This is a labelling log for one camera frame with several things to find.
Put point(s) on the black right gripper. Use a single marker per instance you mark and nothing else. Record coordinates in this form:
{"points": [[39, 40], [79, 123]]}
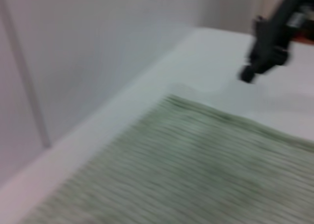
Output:
{"points": [[272, 42]]}

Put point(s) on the pale green ribbed towel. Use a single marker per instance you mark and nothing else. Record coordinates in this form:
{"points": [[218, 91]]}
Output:
{"points": [[184, 165]]}

